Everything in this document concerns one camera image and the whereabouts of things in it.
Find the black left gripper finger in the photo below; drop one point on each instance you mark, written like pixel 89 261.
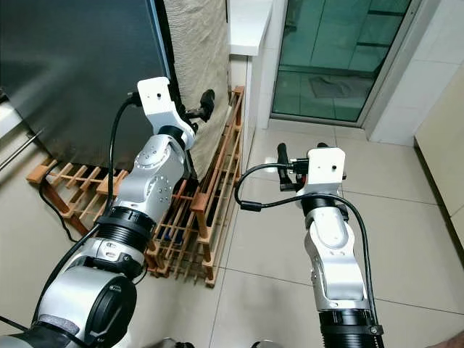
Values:
pixel 206 101

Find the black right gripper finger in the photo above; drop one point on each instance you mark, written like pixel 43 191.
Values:
pixel 283 154
pixel 322 146

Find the dark grey fridge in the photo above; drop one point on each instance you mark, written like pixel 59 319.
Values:
pixel 80 72

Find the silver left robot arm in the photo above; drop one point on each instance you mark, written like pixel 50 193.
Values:
pixel 152 181

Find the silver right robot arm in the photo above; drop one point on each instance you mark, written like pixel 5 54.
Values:
pixel 330 254

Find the beige hanging cloth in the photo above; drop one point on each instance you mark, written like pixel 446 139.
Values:
pixel 196 51

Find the green glass sliding door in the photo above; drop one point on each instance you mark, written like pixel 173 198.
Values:
pixel 333 58

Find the wooden wine rack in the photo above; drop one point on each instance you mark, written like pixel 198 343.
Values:
pixel 201 204

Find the beige tall cabinet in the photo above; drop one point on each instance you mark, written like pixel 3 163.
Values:
pixel 442 159

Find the person bare leg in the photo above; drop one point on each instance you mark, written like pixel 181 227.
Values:
pixel 451 341

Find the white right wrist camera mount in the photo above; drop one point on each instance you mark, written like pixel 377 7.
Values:
pixel 326 168

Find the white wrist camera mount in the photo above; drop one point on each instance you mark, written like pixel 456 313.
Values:
pixel 156 96
pixel 326 168

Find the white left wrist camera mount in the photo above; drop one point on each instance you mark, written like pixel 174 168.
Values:
pixel 156 96

